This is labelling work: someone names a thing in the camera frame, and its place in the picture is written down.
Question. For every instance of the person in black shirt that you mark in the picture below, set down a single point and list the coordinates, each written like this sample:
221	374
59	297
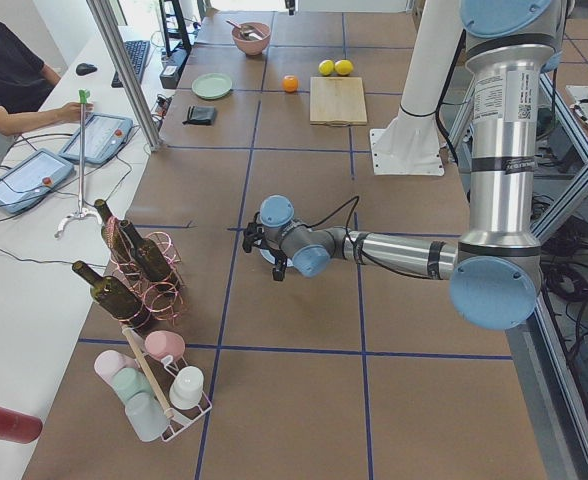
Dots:
26	81

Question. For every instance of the white cup on rack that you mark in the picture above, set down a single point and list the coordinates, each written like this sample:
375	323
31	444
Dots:
187	388

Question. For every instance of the near teach pendant tablet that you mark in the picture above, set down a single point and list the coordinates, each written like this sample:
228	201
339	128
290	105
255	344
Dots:
32	180

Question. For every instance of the pale green cup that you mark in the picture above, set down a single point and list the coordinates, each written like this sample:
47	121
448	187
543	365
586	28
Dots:
128	382

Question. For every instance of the aluminium frame post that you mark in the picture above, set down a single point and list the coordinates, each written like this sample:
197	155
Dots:
106	22

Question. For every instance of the bamboo cutting board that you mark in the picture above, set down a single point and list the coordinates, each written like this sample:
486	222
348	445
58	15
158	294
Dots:
337	101

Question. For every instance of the dark wine bottle lower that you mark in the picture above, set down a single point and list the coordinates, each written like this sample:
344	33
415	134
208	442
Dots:
115	297

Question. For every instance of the yellow lemon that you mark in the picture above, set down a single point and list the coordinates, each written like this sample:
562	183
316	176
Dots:
343	67
326	67

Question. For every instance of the folded grey cloth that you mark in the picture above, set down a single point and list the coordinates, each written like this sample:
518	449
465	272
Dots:
200	115

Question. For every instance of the dark wine bottle upper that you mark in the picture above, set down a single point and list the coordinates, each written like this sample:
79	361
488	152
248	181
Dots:
150	259

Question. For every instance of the pink cup on rack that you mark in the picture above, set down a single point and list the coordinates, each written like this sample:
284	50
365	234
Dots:
162	343

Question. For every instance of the far teach pendant tablet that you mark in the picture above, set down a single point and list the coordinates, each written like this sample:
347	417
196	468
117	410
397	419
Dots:
104	135

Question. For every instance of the black computer mouse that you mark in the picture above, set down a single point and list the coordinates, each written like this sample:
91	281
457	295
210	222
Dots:
83	69

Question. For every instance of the metal scoop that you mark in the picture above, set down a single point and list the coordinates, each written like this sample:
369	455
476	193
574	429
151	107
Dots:
247	32

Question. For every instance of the orange mandarin fruit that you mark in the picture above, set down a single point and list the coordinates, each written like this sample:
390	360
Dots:
290	83

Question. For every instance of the pale blue cup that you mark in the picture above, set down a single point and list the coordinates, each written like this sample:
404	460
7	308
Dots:
146	416

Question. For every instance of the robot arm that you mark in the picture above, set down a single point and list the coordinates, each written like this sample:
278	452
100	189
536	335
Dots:
493	270

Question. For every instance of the pink bowl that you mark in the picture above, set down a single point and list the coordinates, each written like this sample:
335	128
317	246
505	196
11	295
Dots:
253	48

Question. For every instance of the white wire cup rack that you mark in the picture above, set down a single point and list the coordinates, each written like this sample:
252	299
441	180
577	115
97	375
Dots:
161	374

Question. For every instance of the upper yellow lemon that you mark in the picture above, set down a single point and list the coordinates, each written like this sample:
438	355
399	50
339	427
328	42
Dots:
343	67

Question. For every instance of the pale pink cup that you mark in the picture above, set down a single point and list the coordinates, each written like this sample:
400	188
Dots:
109	362

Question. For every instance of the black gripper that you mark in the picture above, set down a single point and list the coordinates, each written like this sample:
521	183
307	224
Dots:
277	260

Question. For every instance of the black keyboard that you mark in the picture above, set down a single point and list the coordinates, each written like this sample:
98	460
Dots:
138	51

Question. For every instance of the light green plate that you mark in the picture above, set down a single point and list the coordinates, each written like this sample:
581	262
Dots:
212	86

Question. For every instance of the teach pendant tablet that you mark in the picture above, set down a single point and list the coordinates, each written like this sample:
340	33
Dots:
104	135
32	180

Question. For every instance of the dark wine bottle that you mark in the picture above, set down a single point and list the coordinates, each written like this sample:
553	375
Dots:
110	233
150	259
115	297

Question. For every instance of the copper wire bottle rack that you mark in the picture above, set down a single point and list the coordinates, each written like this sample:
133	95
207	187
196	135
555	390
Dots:
165	306

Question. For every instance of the red bottle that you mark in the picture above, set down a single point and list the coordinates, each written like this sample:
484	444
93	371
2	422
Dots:
19	427

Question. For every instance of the lower yellow lemon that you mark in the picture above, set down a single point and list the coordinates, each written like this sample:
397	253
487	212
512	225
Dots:
326	67

